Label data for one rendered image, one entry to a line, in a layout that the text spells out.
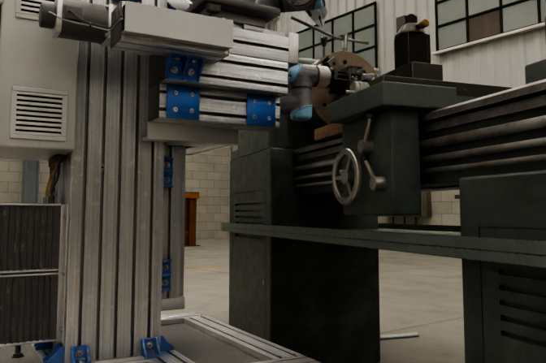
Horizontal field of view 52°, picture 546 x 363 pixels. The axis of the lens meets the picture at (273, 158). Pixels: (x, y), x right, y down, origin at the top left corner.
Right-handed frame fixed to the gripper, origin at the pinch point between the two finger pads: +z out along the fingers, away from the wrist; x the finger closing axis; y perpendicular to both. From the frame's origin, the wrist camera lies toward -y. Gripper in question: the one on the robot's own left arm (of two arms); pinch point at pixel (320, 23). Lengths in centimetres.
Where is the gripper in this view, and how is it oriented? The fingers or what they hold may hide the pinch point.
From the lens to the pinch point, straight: 223.2
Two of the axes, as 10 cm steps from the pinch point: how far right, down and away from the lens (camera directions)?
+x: 8.9, -3.0, 3.5
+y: 3.4, -0.9, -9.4
